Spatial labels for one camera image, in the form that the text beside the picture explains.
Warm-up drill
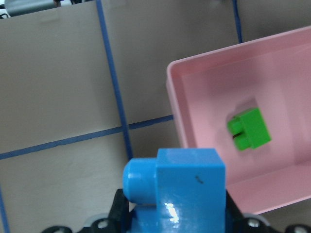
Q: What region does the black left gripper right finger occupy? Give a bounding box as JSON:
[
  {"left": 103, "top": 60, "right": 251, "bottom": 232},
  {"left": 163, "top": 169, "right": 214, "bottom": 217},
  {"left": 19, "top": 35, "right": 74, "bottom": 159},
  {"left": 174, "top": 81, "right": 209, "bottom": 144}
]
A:
[{"left": 225, "top": 190, "right": 244, "bottom": 233}]

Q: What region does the blue toy block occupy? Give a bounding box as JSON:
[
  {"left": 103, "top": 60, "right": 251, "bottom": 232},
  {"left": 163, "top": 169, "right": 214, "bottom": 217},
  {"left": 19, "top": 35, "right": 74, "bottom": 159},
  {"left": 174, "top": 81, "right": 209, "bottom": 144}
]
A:
[{"left": 123, "top": 149, "right": 226, "bottom": 233}]

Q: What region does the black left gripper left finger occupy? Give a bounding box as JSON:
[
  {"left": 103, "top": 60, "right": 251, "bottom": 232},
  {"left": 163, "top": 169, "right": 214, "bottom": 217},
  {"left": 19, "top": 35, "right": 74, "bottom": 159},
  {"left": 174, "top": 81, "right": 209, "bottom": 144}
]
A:
[{"left": 107, "top": 189, "right": 134, "bottom": 233}]

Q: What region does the green toy block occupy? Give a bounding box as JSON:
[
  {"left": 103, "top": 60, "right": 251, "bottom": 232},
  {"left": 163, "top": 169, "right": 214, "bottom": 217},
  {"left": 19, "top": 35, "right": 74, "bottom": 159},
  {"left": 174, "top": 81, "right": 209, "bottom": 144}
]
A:
[{"left": 227, "top": 108, "right": 272, "bottom": 151}]

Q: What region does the pink plastic box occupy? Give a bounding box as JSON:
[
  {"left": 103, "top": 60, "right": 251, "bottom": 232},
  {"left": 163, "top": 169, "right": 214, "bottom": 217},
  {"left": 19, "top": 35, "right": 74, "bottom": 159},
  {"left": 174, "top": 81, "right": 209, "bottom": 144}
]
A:
[{"left": 167, "top": 27, "right": 311, "bottom": 214}]

